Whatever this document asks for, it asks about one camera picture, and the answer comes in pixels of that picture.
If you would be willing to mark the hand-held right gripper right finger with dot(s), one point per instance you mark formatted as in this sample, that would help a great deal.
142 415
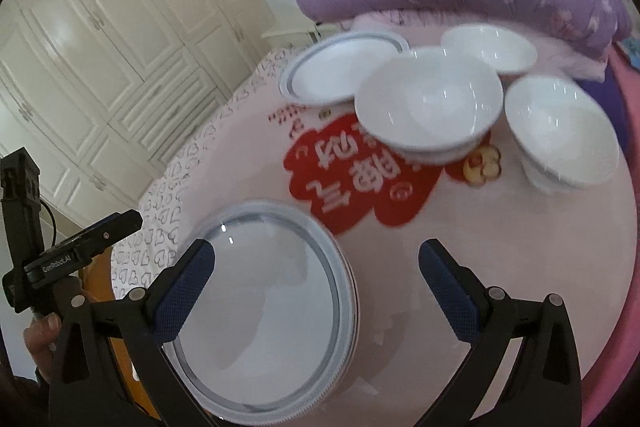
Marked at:
447 292

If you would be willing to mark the white blue-rimmed plate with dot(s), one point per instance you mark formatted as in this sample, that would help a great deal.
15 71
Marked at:
354 302
260 307
325 72

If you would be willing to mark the person's left forearm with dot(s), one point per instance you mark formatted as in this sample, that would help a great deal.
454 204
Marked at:
22 402

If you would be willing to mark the heart-print bed sheet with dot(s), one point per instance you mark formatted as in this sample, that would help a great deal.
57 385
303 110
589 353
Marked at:
165 207

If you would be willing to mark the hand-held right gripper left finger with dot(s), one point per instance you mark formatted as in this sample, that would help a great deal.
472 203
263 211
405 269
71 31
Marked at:
182 292

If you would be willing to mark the white nightstand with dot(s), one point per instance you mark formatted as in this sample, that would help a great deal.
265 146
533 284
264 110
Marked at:
290 33

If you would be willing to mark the wooden bed frame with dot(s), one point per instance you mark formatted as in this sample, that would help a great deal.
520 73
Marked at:
119 352

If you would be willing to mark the white bowl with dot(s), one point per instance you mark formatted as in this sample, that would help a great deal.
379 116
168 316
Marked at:
495 47
440 158
555 127
425 102

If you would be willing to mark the light blue printed cloth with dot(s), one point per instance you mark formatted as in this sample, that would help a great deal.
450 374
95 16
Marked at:
632 52

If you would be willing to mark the person's left hand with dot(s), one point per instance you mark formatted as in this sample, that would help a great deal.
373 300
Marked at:
42 337

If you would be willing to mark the white wardrobe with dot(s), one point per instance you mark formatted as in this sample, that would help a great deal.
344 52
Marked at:
100 32

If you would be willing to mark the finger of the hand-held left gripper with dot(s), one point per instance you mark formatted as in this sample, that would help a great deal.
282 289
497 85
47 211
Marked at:
112 227

